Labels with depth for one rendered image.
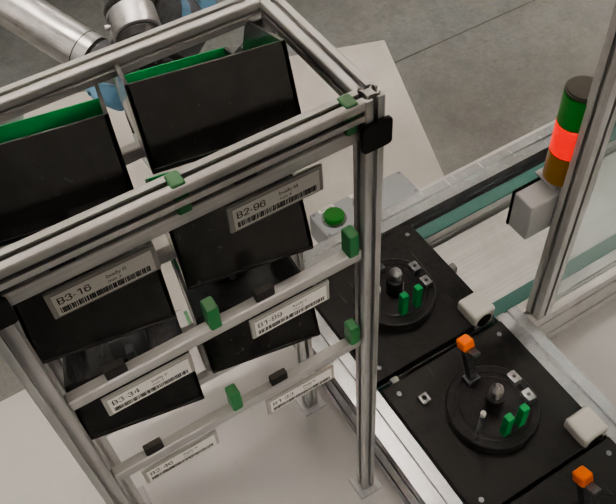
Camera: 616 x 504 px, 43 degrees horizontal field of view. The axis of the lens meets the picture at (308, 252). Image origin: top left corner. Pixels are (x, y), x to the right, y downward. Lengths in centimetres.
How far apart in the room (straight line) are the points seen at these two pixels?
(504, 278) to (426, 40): 215
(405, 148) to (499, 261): 40
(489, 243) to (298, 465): 54
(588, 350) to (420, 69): 206
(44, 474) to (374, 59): 121
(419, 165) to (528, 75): 170
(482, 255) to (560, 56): 208
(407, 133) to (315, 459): 79
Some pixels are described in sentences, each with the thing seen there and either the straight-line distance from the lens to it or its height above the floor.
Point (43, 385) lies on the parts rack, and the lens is 67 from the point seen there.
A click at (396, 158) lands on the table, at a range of 171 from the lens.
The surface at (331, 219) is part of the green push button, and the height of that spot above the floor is 97.
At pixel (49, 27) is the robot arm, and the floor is 133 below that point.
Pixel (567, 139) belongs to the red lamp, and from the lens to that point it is 107.
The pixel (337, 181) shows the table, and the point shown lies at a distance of 166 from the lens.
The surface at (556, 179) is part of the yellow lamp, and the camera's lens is 112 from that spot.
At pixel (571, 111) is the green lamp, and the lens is 104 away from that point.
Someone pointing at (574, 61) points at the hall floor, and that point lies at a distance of 345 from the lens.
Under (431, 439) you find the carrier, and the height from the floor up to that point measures 97.
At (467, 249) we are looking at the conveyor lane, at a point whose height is 92.
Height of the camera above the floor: 206
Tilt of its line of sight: 51 degrees down
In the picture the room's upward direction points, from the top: 5 degrees counter-clockwise
